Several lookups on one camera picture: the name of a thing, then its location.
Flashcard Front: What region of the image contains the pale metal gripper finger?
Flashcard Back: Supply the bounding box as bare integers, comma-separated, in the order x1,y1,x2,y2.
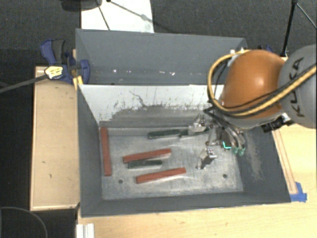
196,147,218,170
187,115,213,135

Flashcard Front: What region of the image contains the dark green flat block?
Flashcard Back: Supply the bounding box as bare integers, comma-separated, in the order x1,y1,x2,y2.
147,129,189,140
127,159,163,170

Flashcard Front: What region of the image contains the red-brown flat block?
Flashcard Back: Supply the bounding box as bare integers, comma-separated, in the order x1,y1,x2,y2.
100,127,113,177
122,148,172,164
135,167,187,184

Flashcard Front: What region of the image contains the grey metal bin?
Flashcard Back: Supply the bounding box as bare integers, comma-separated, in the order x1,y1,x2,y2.
75,28,292,218

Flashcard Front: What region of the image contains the black cylinder on white bracket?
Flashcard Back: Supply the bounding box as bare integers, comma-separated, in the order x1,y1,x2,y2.
261,112,295,133

